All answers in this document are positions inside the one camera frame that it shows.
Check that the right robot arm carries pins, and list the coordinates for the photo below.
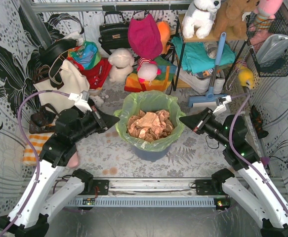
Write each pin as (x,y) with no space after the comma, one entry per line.
(263,202)

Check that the black round hat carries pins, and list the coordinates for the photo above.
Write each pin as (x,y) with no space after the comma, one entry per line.
(49,55)

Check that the cream plush sheep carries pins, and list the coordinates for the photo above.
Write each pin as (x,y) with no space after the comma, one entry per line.
(122,63)

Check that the brown patterned handbag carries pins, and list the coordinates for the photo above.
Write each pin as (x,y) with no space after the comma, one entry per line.
(43,121)

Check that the yellow plush duck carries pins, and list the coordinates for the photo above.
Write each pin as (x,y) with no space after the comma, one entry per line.
(245,75)

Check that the green trash bag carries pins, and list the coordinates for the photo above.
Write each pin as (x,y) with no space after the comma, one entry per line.
(149,101)

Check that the blue trash bin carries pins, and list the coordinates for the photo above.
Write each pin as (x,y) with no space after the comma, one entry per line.
(148,155)

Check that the white sneakers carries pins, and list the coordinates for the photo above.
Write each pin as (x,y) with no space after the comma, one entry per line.
(201,85)

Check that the teal folded cloth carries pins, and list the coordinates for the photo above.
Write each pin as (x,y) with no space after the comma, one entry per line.
(195,58)

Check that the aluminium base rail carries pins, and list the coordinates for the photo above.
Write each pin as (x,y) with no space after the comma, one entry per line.
(124,187)

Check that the colourful printed bag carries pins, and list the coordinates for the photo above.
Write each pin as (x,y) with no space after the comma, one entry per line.
(84,57)

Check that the black leather handbag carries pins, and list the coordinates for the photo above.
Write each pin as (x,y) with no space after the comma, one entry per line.
(114,36)

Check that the red cloth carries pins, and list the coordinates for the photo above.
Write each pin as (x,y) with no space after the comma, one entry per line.
(98,74)

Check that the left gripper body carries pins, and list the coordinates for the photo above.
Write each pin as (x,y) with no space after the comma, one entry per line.
(99,121)

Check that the black wire basket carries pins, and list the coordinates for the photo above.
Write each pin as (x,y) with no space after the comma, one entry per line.
(256,38)

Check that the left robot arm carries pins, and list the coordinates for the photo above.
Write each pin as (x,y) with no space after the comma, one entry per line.
(36,209)

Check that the rainbow striped bag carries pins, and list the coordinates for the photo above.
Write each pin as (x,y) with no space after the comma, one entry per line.
(160,83)

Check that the orange checkered cloth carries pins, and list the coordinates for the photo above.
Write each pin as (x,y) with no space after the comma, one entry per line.
(37,141)

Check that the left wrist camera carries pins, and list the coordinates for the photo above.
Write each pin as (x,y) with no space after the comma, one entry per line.
(81,101)

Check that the magenta cloth bag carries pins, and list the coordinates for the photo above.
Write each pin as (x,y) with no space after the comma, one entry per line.
(144,37)

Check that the crumpled brown paper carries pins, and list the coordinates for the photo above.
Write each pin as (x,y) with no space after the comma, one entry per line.
(150,126)

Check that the silver foil bag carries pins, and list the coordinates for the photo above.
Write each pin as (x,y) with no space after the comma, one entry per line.
(273,47)

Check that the cream canvas tote bag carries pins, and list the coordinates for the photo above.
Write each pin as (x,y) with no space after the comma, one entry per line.
(71,81)

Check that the black wooden shelf rack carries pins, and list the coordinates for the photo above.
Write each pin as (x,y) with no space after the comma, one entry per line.
(178,54)

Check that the pink plush roll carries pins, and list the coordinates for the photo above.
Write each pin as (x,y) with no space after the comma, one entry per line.
(73,161)

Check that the pink white plush doll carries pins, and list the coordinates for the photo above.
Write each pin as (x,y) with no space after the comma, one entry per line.
(147,70)

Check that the pink plush toy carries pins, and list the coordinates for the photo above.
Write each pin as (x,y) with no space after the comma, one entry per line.
(265,13)

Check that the magenta striped sock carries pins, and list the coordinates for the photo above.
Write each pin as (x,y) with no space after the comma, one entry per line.
(265,160)

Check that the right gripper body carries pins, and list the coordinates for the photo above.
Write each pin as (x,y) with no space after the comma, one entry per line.
(199,124)

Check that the white plush dog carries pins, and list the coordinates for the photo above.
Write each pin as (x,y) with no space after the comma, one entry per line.
(199,18)

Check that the blue floor squeegee mop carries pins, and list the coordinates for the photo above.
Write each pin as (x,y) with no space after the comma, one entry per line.
(209,99)

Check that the orange plush toy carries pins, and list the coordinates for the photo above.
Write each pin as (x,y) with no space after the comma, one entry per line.
(164,29)

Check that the brown teddy bear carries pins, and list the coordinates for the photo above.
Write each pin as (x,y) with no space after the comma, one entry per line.
(230,14)

